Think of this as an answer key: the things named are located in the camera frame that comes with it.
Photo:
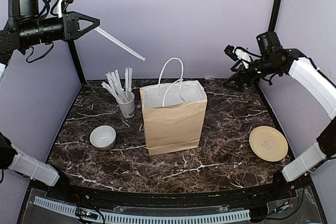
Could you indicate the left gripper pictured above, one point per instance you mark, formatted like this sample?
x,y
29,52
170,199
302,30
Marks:
x,y
71,24

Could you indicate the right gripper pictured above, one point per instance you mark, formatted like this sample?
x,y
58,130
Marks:
x,y
235,77

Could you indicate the paper straw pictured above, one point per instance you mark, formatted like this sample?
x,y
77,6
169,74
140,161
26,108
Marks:
x,y
113,82
119,43
128,81
111,91

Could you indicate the brown paper bag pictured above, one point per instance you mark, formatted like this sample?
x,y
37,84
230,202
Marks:
x,y
173,115

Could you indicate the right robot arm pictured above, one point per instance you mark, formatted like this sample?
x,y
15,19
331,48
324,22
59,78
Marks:
x,y
304,71

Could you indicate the cream yellow plate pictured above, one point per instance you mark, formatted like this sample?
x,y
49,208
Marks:
x,y
268,143

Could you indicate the white paper straw cup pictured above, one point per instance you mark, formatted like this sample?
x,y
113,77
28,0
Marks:
x,y
127,109

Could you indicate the white ceramic bowl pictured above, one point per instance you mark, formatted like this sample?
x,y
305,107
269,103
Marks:
x,y
103,137

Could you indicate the left black frame post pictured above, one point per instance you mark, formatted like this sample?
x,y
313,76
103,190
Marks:
x,y
76,61

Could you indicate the black frame post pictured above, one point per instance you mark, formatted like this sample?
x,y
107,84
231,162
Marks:
x,y
76,61
274,15

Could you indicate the right black frame post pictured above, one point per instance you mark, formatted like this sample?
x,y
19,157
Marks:
x,y
274,15

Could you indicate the black table front rail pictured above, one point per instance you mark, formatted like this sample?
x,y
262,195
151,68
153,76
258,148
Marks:
x,y
136,190

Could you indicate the white slotted cable duct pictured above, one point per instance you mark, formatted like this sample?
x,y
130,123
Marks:
x,y
86,215

